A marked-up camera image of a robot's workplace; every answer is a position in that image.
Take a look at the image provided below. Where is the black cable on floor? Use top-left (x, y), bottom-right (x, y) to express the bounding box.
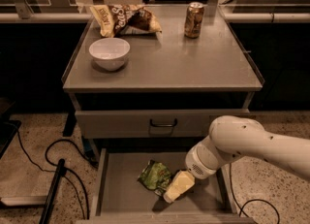
top-left (4, 120), bottom-right (99, 220)
top-left (228, 163), bottom-right (281, 224)

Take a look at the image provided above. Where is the black bar on floor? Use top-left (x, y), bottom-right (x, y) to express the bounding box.
top-left (39, 159), bottom-right (65, 224)

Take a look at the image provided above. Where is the green jalapeno chip bag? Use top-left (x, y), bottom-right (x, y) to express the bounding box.
top-left (138, 160), bottom-right (172, 197)

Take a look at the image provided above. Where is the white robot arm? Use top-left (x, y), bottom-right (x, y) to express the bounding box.
top-left (164, 115), bottom-right (310, 204)

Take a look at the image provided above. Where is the gold soda can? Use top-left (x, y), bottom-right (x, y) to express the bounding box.
top-left (184, 2), bottom-right (204, 39)

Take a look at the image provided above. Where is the black top drawer handle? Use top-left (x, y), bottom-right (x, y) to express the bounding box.
top-left (149, 118), bottom-right (178, 128)

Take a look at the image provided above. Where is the grey top drawer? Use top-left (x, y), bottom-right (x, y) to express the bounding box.
top-left (76, 109), bottom-right (249, 139)

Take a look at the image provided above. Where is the grey drawer cabinet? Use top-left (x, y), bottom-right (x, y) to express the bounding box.
top-left (64, 5), bottom-right (264, 151)

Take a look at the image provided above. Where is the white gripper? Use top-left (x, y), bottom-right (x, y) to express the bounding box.
top-left (163, 137), bottom-right (227, 204)

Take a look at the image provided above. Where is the brown sea salt chip bag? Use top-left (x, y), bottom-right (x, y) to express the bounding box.
top-left (90, 4), bottom-right (162, 38)

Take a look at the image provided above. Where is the white ceramic bowl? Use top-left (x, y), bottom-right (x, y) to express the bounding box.
top-left (89, 38), bottom-right (131, 72)

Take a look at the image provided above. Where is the black cable on left floor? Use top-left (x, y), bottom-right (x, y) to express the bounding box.
top-left (4, 120), bottom-right (99, 220)

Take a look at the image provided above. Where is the black cable on right floor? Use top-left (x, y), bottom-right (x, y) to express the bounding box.
top-left (228, 163), bottom-right (281, 224)

